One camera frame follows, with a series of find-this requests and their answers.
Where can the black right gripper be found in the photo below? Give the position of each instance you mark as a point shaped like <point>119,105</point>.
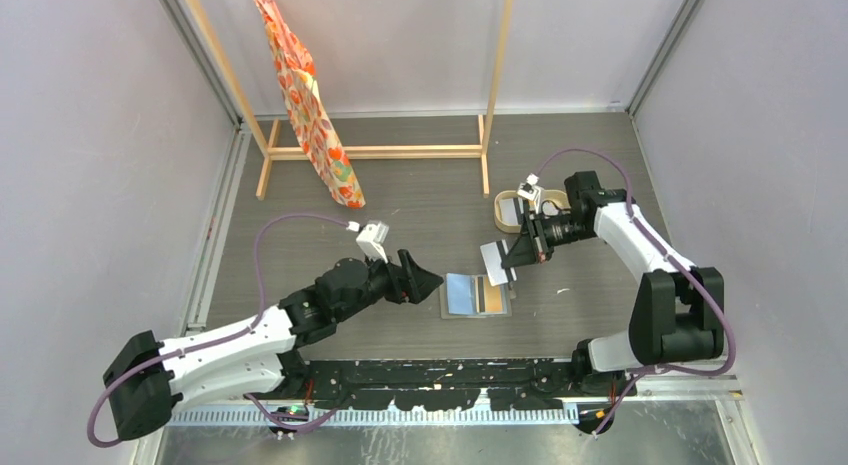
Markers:
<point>523,252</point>

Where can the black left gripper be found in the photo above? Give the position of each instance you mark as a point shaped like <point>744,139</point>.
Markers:
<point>408,283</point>

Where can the grey card holder wallet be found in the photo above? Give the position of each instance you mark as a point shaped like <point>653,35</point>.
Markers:
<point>456,298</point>

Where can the gold card black stripe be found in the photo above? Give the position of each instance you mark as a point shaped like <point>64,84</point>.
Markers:
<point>495,299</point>

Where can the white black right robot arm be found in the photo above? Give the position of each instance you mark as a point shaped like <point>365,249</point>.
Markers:
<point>675,314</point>

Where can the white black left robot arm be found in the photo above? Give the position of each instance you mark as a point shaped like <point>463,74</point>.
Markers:
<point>304,317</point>

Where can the cream oval tray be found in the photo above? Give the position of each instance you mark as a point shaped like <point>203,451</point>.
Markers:
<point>509,208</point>

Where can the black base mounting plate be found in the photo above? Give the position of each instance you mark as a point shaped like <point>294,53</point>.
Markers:
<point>442,385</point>

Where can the floral fabric bag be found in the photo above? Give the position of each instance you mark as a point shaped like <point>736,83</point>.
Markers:
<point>313,129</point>

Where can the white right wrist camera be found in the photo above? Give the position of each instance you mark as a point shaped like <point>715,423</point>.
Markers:
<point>530,189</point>

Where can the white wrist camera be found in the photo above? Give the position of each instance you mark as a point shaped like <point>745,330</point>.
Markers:
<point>370,238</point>
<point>530,189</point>

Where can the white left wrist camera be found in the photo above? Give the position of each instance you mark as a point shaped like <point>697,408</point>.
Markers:
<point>370,238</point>

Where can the wooden rack frame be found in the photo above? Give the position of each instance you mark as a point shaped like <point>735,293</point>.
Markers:
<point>272,153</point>

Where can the aluminium front rail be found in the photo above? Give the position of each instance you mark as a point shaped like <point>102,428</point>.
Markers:
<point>183,383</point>

